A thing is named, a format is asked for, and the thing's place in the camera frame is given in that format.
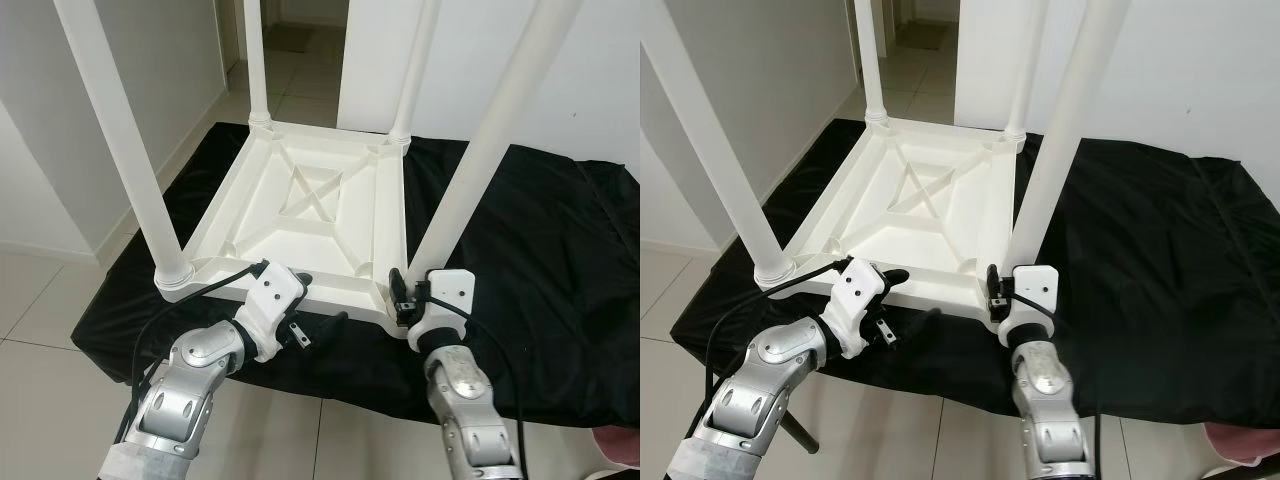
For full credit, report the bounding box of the white plastic table leg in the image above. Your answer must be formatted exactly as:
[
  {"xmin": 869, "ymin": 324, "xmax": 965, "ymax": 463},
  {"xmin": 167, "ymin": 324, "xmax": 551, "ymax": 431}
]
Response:
[
  {"xmin": 1003, "ymin": 0, "xmax": 1051, "ymax": 141},
  {"xmin": 855, "ymin": 0, "xmax": 889, "ymax": 126},
  {"xmin": 52, "ymin": 0, "xmax": 198, "ymax": 301},
  {"xmin": 1008, "ymin": 0, "xmax": 1131, "ymax": 271},
  {"xmin": 243, "ymin": 0, "xmax": 273, "ymax": 129},
  {"xmin": 405, "ymin": 0, "xmax": 586, "ymax": 291},
  {"xmin": 640, "ymin": 15, "xmax": 798, "ymax": 293},
  {"xmin": 388, "ymin": 0, "xmax": 441, "ymax": 146}
]

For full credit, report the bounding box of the black metal table leg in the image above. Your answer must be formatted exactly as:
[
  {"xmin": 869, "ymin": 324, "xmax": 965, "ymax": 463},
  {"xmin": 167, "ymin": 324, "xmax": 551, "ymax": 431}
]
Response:
[{"xmin": 780, "ymin": 415, "xmax": 820, "ymax": 454}]

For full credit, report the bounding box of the pink round object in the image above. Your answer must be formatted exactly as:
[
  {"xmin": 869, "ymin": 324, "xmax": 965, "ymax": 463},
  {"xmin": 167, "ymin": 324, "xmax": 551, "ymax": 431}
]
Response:
[
  {"xmin": 1200, "ymin": 422, "xmax": 1280, "ymax": 464},
  {"xmin": 595, "ymin": 425, "xmax": 641, "ymax": 467}
]

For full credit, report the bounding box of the white round floor stand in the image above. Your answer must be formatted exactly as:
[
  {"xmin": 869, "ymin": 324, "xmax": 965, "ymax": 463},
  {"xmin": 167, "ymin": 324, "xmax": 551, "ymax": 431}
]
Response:
[{"xmin": 1203, "ymin": 460, "xmax": 1271, "ymax": 480}]

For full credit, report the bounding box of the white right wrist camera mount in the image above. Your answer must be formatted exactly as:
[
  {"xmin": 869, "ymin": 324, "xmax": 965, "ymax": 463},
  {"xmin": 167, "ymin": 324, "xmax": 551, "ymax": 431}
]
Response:
[
  {"xmin": 1000, "ymin": 264, "xmax": 1060, "ymax": 343},
  {"xmin": 408, "ymin": 268, "xmax": 477, "ymax": 351}
]

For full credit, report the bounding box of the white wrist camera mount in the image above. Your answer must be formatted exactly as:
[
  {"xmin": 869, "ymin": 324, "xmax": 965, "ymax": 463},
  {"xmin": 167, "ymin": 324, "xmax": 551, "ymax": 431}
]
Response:
[
  {"xmin": 240, "ymin": 262, "xmax": 309, "ymax": 363},
  {"xmin": 825, "ymin": 258, "xmax": 889, "ymax": 359},
  {"xmin": 1000, "ymin": 264, "xmax": 1060, "ymax": 343},
  {"xmin": 408, "ymin": 268, "xmax": 477, "ymax": 351}
]

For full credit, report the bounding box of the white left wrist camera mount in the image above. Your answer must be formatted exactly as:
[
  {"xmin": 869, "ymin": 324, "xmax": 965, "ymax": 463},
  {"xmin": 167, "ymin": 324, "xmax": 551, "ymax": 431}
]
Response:
[
  {"xmin": 240, "ymin": 262, "xmax": 309, "ymax": 363},
  {"xmin": 825, "ymin": 258, "xmax": 889, "ymax": 359}
]

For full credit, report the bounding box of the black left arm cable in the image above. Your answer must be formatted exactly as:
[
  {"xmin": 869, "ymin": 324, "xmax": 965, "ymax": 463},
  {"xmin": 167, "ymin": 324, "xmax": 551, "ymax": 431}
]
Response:
[
  {"xmin": 703, "ymin": 257, "xmax": 853, "ymax": 426},
  {"xmin": 118, "ymin": 260, "xmax": 271, "ymax": 446}
]

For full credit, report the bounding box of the white door frame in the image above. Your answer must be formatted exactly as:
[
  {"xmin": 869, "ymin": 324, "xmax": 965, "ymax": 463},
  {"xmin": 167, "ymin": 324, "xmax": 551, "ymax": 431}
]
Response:
[
  {"xmin": 213, "ymin": 0, "xmax": 248, "ymax": 76},
  {"xmin": 848, "ymin": 0, "xmax": 885, "ymax": 76}
]

